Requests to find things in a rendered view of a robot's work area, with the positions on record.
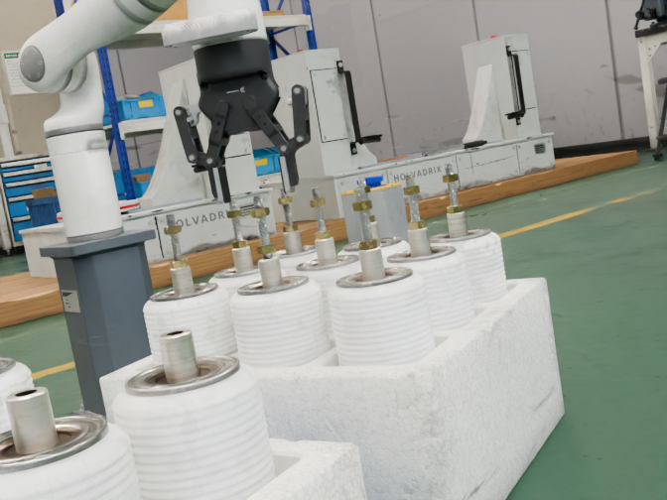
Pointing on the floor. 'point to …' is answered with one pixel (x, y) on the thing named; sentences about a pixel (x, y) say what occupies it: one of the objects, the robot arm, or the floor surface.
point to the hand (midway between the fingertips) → (255, 185)
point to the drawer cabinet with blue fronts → (12, 179)
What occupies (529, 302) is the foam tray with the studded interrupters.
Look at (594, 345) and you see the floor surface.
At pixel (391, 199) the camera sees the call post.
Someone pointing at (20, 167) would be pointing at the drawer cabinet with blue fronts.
